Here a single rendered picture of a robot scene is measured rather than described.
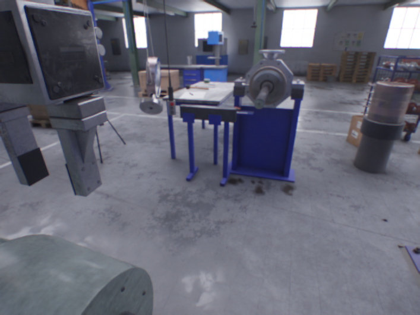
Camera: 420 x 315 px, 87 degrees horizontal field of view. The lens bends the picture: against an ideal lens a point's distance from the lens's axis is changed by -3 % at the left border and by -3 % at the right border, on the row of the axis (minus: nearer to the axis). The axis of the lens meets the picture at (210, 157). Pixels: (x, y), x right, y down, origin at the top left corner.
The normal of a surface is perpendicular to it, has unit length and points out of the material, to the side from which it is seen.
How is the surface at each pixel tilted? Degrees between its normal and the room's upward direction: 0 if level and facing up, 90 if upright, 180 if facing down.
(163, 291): 0
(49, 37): 90
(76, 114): 90
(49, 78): 90
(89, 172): 90
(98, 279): 17
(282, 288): 0
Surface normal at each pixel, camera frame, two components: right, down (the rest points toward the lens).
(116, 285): 0.97, 0.11
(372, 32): -0.31, 0.42
